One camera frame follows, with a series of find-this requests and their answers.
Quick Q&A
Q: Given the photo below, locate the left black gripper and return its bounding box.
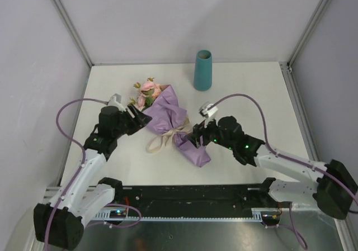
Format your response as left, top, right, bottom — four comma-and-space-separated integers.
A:
113, 103, 152, 139

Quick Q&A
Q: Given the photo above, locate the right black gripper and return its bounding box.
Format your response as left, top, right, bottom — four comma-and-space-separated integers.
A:
185, 114, 234, 150

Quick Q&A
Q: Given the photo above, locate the purple wrapping paper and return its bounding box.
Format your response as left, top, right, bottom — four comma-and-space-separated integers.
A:
142, 85, 211, 168

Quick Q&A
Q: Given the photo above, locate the pink flower bouquet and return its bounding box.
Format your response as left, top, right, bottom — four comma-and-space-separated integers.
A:
129, 77, 164, 111

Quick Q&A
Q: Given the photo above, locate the beige ribbon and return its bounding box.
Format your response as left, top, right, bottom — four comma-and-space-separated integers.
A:
145, 117, 191, 154

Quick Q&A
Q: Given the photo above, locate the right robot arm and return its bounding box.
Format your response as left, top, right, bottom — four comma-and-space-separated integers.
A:
187, 116, 357, 220

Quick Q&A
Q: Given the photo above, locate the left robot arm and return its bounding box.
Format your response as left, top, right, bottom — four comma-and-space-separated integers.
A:
33, 105, 152, 250

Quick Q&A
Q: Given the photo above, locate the teal conical vase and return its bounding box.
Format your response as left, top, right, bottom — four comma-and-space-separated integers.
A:
194, 50, 213, 92

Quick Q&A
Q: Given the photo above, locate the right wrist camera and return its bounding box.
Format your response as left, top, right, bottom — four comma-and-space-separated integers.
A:
199, 102, 218, 121

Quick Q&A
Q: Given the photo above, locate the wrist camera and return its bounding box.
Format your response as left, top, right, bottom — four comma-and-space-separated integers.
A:
107, 93, 126, 112
199, 102, 218, 121

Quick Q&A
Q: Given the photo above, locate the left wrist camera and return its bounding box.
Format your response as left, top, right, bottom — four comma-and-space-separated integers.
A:
107, 93, 126, 112

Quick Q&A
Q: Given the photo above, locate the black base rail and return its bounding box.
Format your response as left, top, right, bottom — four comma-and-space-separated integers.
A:
113, 183, 289, 219

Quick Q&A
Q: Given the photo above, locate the white cable duct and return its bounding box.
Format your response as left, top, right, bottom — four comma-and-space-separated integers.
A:
89, 208, 280, 222

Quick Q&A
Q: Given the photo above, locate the right aluminium table rail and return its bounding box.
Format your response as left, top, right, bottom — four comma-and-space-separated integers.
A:
279, 62, 320, 161

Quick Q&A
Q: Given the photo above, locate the left aluminium frame post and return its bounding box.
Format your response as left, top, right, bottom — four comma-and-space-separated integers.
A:
51, 0, 93, 68

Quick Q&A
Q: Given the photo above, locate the aluminium frame post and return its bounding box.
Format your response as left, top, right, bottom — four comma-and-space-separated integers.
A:
286, 0, 332, 68
51, 0, 93, 68

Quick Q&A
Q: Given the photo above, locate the right aluminium frame post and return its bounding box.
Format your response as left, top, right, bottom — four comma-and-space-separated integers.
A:
286, 0, 332, 68

